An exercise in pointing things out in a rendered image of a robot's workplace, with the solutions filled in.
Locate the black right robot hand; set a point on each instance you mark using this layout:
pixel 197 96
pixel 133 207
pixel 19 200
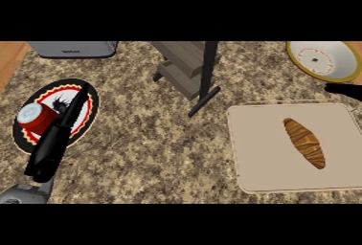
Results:
pixel 346 89

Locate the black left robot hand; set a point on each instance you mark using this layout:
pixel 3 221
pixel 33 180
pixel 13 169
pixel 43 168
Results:
pixel 50 145

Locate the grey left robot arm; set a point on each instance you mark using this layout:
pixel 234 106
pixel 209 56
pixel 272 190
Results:
pixel 24 194

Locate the brown croissant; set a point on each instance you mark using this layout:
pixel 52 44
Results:
pixel 305 143

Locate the beige square tray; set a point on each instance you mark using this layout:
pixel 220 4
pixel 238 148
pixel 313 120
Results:
pixel 293 147

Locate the wooden tiered basket stand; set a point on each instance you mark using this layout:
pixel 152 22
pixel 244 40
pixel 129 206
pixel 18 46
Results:
pixel 191 71

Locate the red white can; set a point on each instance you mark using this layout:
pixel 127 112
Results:
pixel 34 118

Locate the white bowl yellow rim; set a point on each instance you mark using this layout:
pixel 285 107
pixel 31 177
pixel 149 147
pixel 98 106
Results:
pixel 325 60

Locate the black red round plate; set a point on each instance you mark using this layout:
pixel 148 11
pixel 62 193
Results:
pixel 87 108

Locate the grey appliance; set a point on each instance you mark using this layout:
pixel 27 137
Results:
pixel 73 48

